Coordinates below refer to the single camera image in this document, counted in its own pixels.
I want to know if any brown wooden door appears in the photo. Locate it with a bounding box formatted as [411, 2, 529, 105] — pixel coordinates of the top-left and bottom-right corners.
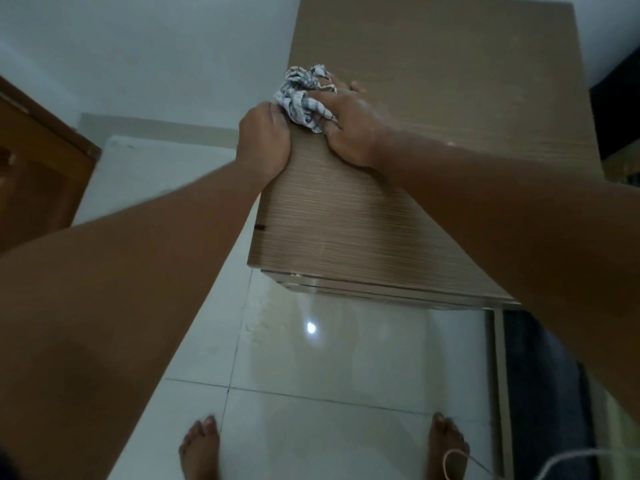
[0, 77, 103, 255]

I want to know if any thin white wire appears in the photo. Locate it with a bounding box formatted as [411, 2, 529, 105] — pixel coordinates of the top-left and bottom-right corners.
[442, 447, 496, 480]

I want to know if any person's right forearm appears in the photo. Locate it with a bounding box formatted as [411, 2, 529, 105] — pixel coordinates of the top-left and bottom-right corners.
[372, 132, 640, 425]

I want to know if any striped bed sheet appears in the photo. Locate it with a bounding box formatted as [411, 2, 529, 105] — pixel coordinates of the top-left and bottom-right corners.
[582, 144, 640, 480]

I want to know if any thick white cable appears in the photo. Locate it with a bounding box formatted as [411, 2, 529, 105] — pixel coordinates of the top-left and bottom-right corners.
[535, 447, 640, 480]

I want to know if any person's left forearm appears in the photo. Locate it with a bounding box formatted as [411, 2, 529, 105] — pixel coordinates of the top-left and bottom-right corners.
[0, 162, 266, 480]

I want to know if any person's left hand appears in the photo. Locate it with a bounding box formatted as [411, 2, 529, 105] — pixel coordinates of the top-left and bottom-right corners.
[235, 101, 293, 188]

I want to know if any brown wooden drawer cabinet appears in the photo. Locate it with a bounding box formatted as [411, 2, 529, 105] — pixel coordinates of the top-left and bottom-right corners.
[247, 0, 603, 311]

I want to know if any person's foot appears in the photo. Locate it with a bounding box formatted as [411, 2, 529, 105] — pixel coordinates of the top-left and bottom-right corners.
[427, 412, 471, 480]
[179, 415, 221, 480]

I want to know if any white checkered cleaning cloth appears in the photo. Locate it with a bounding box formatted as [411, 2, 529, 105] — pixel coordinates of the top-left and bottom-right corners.
[272, 64, 341, 135]

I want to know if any person's right foot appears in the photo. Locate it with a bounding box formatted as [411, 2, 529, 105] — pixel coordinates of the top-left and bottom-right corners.
[427, 412, 471, 480]

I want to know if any person's left foot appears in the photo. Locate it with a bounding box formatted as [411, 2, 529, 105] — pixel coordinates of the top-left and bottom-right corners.
[179, 415, 221, 480]

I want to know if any dark bed base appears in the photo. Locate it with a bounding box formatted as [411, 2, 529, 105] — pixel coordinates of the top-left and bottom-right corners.
[505, 309, 596, 480]

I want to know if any person's right hand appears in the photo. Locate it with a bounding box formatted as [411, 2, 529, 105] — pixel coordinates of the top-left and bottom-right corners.
[305, 74, 401, 171]

